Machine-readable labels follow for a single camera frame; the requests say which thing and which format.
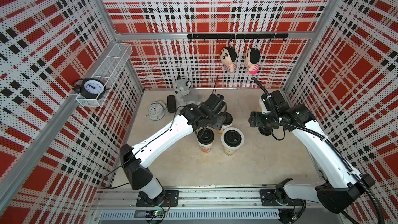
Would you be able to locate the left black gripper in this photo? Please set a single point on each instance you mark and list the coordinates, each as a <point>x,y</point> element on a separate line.
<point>219,121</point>

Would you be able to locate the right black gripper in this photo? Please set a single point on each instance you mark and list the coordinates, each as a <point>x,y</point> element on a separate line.
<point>255,119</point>

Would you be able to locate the black cup lid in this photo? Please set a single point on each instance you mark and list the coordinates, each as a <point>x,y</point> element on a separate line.
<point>205,136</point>
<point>232,138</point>
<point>228,119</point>
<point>266,131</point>

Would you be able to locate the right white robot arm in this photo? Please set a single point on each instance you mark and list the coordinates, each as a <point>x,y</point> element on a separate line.
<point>342,183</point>

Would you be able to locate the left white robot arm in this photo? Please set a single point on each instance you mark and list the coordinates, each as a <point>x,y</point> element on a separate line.
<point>135,160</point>

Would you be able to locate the grey husky plush toy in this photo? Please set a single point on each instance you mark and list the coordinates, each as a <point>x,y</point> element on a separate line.
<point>185,94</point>

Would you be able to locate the black glasses case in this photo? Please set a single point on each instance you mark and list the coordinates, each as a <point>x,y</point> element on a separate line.
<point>171,104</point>

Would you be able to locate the white alarm clock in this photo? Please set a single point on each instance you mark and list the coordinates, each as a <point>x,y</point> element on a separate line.
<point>156,111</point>

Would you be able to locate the hanging doll blue shorts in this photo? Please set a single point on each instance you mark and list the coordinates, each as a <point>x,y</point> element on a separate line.
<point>228,58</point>

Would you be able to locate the hanging doll pink dress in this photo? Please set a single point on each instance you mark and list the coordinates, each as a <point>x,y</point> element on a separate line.
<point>252,58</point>

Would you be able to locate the black hook rail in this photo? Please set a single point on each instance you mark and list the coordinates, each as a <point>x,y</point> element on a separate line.
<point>270,36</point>

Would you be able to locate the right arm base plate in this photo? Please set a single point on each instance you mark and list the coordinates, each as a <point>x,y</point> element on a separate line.
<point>275,197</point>

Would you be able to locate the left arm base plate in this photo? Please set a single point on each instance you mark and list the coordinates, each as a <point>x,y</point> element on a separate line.
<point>165,199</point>

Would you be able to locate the white wire basket shelf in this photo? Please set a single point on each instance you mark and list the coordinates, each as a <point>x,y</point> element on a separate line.
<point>108,70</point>

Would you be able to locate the black wall clock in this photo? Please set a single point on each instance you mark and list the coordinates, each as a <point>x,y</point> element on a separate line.
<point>90,88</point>

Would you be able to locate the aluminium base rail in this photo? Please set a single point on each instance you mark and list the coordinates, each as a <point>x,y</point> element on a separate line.
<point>207,205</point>

